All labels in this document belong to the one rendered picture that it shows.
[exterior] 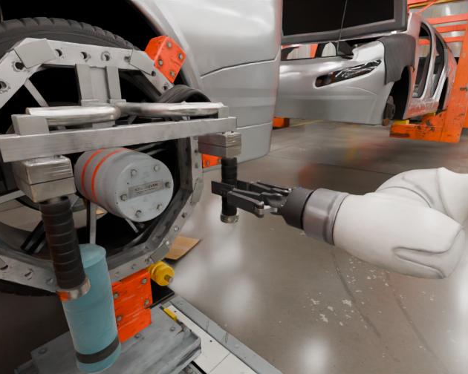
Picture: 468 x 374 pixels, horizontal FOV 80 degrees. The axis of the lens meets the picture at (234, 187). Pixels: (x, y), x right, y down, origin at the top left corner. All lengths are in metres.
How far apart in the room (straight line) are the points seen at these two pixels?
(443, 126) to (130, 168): 3.67
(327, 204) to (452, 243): 0.16
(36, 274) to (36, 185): 0.33
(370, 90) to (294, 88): 0.69
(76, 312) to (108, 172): 0.27
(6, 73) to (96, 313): 0.45
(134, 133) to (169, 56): 0.32
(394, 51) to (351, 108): 0.61
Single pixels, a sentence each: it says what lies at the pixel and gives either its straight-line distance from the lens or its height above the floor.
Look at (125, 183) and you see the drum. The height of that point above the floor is 0.87.
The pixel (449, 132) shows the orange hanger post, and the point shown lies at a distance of 3.91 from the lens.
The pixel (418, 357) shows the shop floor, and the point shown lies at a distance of 1.55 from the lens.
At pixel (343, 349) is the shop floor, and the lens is 1.45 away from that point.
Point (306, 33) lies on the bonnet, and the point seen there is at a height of 1.77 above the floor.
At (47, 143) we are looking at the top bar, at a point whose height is 0.97.
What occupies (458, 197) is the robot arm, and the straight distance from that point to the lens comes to 0.57.
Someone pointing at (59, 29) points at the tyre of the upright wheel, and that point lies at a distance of 0.75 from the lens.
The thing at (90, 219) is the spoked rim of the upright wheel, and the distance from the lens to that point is 0.82.
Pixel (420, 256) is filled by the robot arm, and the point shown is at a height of 0.83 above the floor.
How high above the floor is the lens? 1.03
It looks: 18 degrees down
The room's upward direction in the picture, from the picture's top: straight up
